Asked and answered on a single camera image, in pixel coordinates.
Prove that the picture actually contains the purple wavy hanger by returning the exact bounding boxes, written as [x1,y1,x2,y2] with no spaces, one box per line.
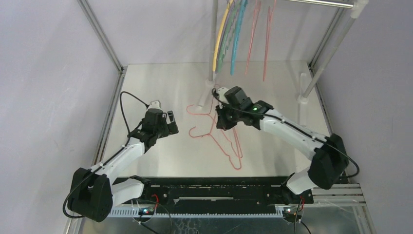
[214,0,241,74]

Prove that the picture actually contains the teal wavy hanger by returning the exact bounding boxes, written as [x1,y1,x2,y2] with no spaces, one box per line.
[230,0,248,76]

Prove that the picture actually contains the right aluminium frame post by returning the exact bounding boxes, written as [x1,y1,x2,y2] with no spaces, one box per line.
[308,6,347,71]

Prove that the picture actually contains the left black cable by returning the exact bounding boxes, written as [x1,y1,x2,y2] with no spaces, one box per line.
[62,91,150,219]

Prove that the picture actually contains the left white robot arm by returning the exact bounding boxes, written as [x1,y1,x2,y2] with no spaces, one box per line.
[62,108,179,222]

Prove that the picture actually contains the metal hanging rod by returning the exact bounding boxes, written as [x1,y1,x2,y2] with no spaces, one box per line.
[287,0,355,9]

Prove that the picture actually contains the left aluminium frame post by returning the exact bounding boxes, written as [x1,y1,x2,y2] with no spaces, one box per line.
[77,0,124,73]

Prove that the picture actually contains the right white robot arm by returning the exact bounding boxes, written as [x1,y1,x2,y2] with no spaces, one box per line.
[211,86,350,203]

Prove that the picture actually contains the yellow wavy hanger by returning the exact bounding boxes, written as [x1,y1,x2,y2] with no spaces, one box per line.
[212,0,234,72]

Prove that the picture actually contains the right black cable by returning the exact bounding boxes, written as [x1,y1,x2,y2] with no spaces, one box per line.
[212,89,360,179]

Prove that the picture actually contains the pink wire hanger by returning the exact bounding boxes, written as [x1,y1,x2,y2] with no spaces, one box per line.
[188,112,244,171]
[263,0,277,82]
[244,0,261,75]

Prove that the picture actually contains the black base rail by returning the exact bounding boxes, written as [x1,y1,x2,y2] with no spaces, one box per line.
[124,176,314,216]

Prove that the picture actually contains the red wire hanger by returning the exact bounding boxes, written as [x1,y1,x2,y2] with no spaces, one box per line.
[186,94,243,159]

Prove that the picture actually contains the aluminium frame post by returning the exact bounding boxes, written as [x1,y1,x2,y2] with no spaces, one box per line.
[77,0,124,73]
[308,6,347,71]

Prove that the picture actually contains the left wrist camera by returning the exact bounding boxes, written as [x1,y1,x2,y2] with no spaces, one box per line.
[147,100,162,111]

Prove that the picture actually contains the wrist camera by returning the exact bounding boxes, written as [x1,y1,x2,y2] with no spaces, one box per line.
[212,87,229,104]
[147,100,162,111]

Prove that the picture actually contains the green wavy hanger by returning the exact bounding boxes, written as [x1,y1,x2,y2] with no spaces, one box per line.
[216,0,240,73]

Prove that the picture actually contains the black cable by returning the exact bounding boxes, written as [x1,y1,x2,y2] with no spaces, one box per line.
[212,89,360,179]
[62,91,150,219]

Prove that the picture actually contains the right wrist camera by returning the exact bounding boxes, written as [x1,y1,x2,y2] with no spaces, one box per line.
[212,87,229,104]

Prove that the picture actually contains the white clothes rack frame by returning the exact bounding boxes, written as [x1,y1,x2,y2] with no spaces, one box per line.
[197,0,369,108]

